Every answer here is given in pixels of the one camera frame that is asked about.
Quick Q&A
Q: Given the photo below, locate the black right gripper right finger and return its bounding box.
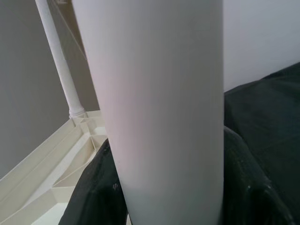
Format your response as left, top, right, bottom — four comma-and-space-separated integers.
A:
220, 127, 300, 225

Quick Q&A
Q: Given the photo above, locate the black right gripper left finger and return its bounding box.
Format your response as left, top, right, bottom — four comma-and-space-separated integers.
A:
58, 138, 132, 225

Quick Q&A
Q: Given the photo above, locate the white plastic table top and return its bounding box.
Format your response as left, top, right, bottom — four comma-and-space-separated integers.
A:
0, 110, 111, 225

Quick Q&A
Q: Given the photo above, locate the white plastic table leg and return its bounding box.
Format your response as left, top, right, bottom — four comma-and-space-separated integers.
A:
71, 0, 225, 225
35, 0, 88, 120

